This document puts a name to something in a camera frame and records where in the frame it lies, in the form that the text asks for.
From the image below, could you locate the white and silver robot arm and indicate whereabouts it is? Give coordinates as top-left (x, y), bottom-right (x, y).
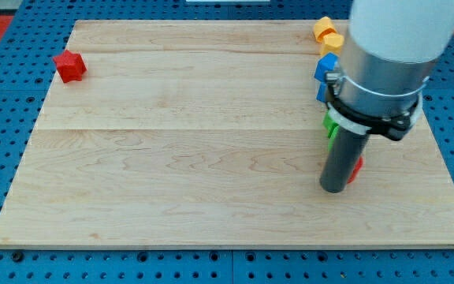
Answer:
top-left (339, 0), bottom-right (454, 117)

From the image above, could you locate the red circle block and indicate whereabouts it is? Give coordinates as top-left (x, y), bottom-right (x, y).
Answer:
top-left (348, 156), bottom-right (364, 184)

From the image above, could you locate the red star block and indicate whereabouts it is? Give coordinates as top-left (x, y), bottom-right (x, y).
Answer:
top-left (52, 50), bottom-right (87, 84)

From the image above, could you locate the wooden board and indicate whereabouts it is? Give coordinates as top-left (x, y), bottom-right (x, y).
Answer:
top-left (0, 20), bottom-right (454, 250)

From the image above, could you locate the green block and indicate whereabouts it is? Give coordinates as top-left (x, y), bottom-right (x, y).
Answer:
top-left (322, 112), bottom-right (338, 151)

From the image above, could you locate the blue block lower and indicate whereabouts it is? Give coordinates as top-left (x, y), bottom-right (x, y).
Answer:
top-left (316, 82), bottom-right (328, 103)

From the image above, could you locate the blue block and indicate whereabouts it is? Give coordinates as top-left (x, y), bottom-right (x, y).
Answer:
top-left (314, 53), bottom-right (338, 82)
top-left (316, 82), bottom-right (328, 103)

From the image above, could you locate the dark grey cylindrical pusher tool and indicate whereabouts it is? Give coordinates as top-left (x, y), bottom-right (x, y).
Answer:
top-left (319, 126), bottom-right (369, 193)

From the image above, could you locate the blue block upper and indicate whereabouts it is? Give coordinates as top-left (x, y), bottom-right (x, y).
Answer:
top-left (314, 53), bottom-right (338, 82)

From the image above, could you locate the yellow hexagon block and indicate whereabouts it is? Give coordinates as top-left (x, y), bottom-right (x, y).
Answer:
top-left (320, 33), bottom-right (344, 56)

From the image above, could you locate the yellow block upper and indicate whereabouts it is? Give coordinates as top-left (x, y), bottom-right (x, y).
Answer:
top-left (312, 17), bottom-right (337, 43)

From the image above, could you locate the black clamp ring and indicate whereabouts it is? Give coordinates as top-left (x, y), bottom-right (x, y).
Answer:
top-left (324, 69), bottom-right (424, 142)

